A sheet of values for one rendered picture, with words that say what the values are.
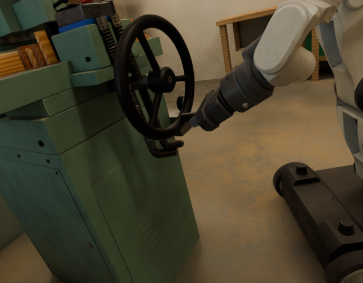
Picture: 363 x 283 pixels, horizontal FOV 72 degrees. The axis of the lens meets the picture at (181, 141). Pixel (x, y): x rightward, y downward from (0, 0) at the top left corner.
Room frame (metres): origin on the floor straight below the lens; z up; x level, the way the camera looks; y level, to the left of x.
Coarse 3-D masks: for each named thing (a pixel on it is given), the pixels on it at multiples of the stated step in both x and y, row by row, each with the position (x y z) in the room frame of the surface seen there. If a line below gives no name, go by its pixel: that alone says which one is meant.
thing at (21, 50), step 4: (20, 48) 0.70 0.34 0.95; (24, 48) 0.71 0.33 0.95; (20, 52) 0.71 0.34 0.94; (24, 52) 0.71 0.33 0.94; (20, 56) 0.71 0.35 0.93; (24, 56) 0.70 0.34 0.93; (24, 60) 0.71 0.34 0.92; (28, 60) 0.71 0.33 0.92; (24, 64) 0.71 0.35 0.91; (28, 64) 0.70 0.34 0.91; (28, 68) 0.70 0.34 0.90; (32, 68) 0.71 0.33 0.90
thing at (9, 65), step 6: (18, 54) 0.71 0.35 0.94; (0, 60) 0.67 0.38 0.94; (6, 60) 0.68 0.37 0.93; (12, 60) 0.69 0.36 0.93; (18, 60) 0.70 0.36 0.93; (0, 66) 0.67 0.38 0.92; (6, 66) 0.68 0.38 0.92; (12, 66) 0.69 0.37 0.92; (18, 66) 0.70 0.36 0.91; (24, 66) 0.71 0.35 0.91; (0, 72) 0.66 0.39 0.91; (6, 72) 0.67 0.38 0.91; (12, 72) 0.68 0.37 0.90
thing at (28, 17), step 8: (24, 0) 0.80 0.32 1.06; (32, 0) 0.78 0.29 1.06; (40, 0) 0.76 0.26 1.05; (48, 0) 0.78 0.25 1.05; (56, 0) 0.80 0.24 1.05; (16, 8) 0.83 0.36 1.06; (24, 8) 0.81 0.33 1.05; (32, 8) 0.79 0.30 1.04; (40, 8) 0.77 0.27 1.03; (48, 8) 0.77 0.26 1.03; (56, 8) 0.79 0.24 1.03; (24, 16) 0.82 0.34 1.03; (32, 16) 0.80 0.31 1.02; (40, 16) 0.77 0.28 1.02; (48, 16) 0.76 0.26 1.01; (24, 24) 0.83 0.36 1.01; (32, 24) 0.80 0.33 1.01; (40, 24) 0.78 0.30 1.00
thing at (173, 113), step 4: (172, 112) 0.94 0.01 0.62; (176, 112) 0.93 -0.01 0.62; (172, 116) 0.90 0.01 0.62; (176, 116) 0.88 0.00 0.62; (172, 120) 0.89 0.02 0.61; (188, 124) 0.92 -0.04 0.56; (184, 128) 0.89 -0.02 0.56; (188, 128) 0.92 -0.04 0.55; (180, 132) 0.88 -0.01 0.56; (184, 132) 0.89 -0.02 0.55
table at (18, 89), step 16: (160, 48) 0.93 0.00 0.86; (64, 64) 0.63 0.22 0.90; (144, 64) 0.70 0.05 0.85; (0, 80) 0.51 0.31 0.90; (16, 80) 0.53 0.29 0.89; (32, 80) 0.56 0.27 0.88; (48, 80) 0.58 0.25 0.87; (64, 80) 0.61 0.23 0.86; (80, 80) 0.60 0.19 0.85; (96, 80) 0.57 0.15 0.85; (0, 96) 0.50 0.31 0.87; (16, 96) 0.52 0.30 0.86; (32, 96) 0.55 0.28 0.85; (48, 96) 0.57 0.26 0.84; (0, 112) 0.49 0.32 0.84
